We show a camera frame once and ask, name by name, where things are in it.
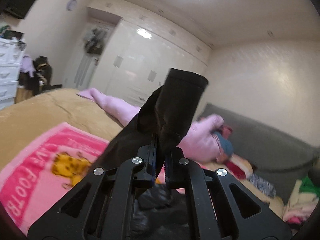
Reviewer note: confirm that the pile of dark clothes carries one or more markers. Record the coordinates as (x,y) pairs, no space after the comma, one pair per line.
(35,75)

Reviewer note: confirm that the tan bed sheet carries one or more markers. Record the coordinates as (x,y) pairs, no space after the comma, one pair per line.
(23,122)

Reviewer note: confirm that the grey padded headboard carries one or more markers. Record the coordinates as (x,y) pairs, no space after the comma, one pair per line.
(279,158)

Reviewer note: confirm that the black leather jacket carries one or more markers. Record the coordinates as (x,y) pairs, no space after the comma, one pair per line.
(180,93)

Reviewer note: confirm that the pink quilted comforter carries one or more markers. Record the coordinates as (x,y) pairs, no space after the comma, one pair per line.
(204,141)

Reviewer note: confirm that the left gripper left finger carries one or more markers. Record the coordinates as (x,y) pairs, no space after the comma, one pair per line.
(101,205)

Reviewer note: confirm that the white wardrobe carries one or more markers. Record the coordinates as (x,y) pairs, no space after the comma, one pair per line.
(141,50)

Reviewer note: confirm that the pink cartoon fleece blanket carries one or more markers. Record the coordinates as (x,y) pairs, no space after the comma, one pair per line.
(52,164)

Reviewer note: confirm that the hanging bags on door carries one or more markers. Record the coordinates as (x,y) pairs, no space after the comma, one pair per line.
(95,41)

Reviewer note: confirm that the colourful clothes pile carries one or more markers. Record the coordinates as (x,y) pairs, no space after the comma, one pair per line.
(302,201)

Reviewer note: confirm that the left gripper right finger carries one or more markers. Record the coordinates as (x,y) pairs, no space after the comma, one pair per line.
(218,205)

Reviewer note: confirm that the white drawer chest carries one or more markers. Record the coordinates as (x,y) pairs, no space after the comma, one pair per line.
(11,55)

